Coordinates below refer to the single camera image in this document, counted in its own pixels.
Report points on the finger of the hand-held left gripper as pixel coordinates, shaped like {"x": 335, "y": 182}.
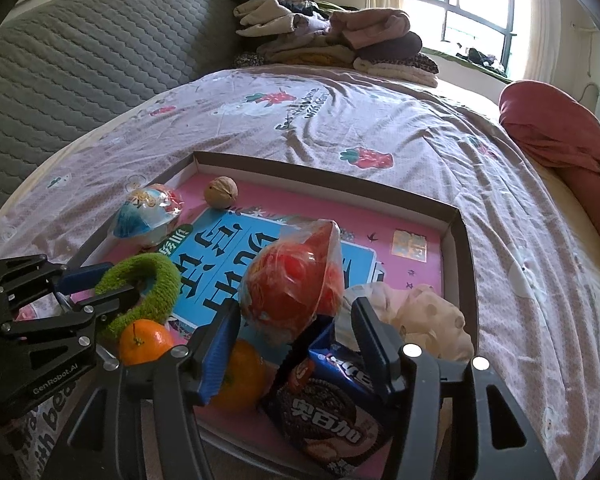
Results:
{"x": 110, "y": 302}
{"x": 82, "y": 276}

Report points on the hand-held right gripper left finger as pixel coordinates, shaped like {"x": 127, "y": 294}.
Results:
{"x": 220, "y": 355}

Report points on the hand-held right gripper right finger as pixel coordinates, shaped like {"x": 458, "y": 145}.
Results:
{"x": 375, "y": 350}

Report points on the orange mandarin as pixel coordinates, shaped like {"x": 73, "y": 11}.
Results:
{"x": 142, "y": 342}
{"x": 242, "y": 375}

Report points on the blue cookie packet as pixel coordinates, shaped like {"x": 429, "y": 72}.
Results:
{"x": 325, "y": 410}

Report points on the small red snack bag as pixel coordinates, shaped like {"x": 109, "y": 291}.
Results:
{"x": 140, "y": 220}

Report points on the large red snack bag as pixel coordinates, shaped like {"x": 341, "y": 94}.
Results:
{"x": 290, "y": 280}

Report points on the walnut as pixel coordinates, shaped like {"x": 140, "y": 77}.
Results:
{"x": 220, "y": 191}

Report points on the shallow grey cardboard box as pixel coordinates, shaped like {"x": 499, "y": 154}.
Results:
{"x": 330, "y": 176}

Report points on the grey quilted headboard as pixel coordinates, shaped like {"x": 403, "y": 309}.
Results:
{"x": 80, "y": 60}

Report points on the strawberry print bed sheet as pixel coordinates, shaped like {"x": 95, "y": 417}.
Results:
{"x": 330, "y": 110}

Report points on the pink quilted blanket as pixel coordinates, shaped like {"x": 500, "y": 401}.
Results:
{"x": 555, "y": 125}

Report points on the green sill cushion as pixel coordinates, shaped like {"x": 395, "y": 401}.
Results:
{"x": 445, "y": 57}

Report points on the dark clothes on sill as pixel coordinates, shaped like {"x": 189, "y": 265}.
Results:
{"x": 480, "y": 57}

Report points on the pile of folded clothes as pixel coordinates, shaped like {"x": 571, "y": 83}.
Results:
{"x": 370, "y": 30}

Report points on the window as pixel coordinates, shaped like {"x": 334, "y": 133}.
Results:
{"x": 475, "y": 20}

